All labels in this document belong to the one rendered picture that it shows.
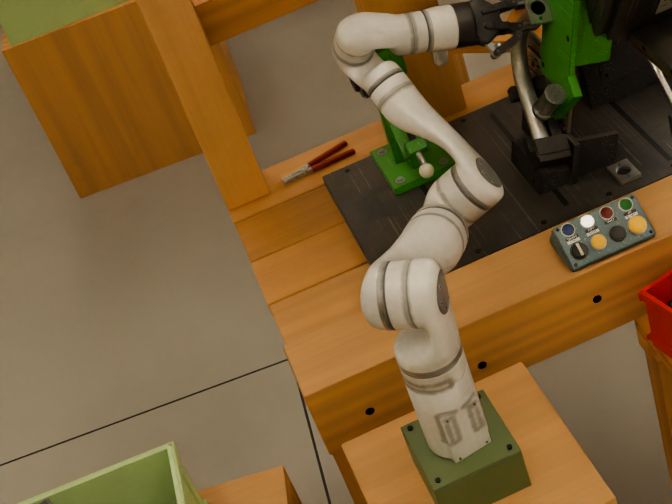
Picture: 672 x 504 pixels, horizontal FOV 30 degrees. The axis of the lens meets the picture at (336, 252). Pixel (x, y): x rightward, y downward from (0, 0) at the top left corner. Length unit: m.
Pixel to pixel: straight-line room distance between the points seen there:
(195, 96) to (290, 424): 1.19
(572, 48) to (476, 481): 0.75
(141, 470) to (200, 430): 1.41
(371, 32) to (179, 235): 2.12
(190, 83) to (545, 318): 0.79
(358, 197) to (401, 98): 0.40
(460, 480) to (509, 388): 0.25
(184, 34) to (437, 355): 0.92
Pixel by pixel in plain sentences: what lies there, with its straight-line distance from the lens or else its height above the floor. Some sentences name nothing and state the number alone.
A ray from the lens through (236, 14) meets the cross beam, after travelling 2.43.
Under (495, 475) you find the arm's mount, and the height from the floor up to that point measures 0.90.
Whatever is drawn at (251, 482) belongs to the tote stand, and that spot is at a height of 0.79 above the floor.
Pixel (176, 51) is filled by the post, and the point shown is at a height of 1.25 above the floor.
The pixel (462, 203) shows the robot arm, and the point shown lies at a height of 1.08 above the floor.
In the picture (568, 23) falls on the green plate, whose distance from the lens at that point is 2.14.
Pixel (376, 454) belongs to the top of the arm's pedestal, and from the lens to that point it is 1.98.
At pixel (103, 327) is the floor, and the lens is 3.88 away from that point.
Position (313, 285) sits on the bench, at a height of 0.88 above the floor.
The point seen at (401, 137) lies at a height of 0.99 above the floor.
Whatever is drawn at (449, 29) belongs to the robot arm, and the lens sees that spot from 2.12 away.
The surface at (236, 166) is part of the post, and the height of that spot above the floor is 0.97.
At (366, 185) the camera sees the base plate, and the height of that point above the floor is 0.90.
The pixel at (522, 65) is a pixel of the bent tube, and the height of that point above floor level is 1.08.
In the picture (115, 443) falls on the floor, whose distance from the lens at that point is 3.50.
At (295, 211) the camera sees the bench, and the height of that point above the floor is 0.88.
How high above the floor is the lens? 2.29
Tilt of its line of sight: 37 degrees down
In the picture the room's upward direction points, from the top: 21 degrees counter-clockwise
